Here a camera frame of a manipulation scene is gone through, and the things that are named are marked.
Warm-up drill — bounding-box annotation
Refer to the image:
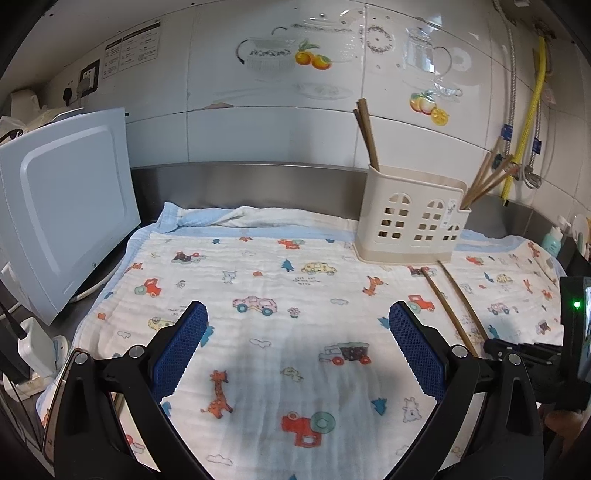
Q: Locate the metal angle valve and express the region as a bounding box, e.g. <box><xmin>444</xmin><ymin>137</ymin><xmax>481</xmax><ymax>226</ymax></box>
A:
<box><xmin>519</xmin><ymin>164</ymin><xmax>544</xmax><ymax>190</ymax></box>

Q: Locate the yellow gas hose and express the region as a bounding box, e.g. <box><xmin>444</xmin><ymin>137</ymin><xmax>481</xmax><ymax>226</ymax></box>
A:
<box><xmin>501</xmin><ymin>36</ymin><xmax>548</xmax><ymax>208</ymax></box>

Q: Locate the white wall notice label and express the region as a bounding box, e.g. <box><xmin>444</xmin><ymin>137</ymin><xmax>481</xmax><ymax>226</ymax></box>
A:
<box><xmin>100</xmin><ymin>21</ymin><xmax>162</xmax><ymax>79</ymax></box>

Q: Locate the cartoon printed blanket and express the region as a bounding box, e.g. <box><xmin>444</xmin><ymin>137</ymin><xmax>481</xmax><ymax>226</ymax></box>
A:
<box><xmin>37</xmin><ymin>200</ymin><xmax>566</xmax><ymax>480</ymax></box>

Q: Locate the person's right hand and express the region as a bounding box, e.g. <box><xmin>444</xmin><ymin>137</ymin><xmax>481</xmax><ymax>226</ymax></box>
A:
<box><xmin>544</xmin><ymin>407</ymin><xmax>585</xmax><ymax>437</ymax></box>

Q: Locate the white power adapter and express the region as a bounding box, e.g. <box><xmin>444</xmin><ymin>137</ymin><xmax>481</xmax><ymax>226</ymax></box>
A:
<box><xmin>17</xmin><ymin>318</ymin><xmax>58</xmax><ymax>379</ymax></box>

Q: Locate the beige plastic utensil holder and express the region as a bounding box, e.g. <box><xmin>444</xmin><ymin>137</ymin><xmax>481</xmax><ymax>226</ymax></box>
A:
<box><xmin>353</xmin><ymin>164</ymin><xmax>472</xmax><ymax>265</ymax></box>

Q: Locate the teal bottle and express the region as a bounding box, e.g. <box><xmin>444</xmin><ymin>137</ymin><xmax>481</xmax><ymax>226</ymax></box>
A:
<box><xmin>541</xmin><ymin>216</ymin><xmax>566</xmax><ymax>257</ymax></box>

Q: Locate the white microwave oven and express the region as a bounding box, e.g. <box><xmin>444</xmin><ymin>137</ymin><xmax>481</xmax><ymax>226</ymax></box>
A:
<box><xmin>0</xmin><ymin>107</ymin><xmax>141</xmax><ymax>326</ymax></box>

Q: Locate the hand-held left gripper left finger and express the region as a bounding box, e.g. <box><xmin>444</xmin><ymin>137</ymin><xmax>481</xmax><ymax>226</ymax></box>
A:
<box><xmin>44</xmin><ymin>300</ymin><xmax>213</xmax><ymax>480</ymax></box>

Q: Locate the braided metal hose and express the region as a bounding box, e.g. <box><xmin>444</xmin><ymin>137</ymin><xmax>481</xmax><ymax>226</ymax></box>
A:
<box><xmin>493</xmin><ymin>0</ymin><xmax>520</xmax><ymax>162</ymax></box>
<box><xmin>526</xmin><ymin>69</ymin><xmax>557</xmax><ymax>174</ymax></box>

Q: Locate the wall power socket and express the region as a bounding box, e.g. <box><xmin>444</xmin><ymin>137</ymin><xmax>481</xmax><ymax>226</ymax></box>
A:
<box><xmin>78</xmin><ymin>59</ymin><xmax>101</xmax><ymax>95</ymax></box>

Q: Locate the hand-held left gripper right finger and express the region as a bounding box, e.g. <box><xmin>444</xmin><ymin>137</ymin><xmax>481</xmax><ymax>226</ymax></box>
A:
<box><xmin>388</xmin><ymin>301</ymin><xmax>548</xmax><ymax>480</ymax></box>

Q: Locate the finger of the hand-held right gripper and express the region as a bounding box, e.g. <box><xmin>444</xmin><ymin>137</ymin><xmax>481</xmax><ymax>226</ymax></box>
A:
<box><xmin>525</xmin><ymin>359</ymin><xmax>563</xmax><ymax>404</ymax></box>
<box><xmin>482</xmin><ymin>338</ymin><xmax>563</xmax><ymax>358</ymax></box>

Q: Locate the white plastic bag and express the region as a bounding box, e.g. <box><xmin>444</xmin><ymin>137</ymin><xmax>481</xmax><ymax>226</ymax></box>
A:
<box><xmin>0</xmin><ymin>90</ymin><xmax>84</xmax><ymax>139</ymax></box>

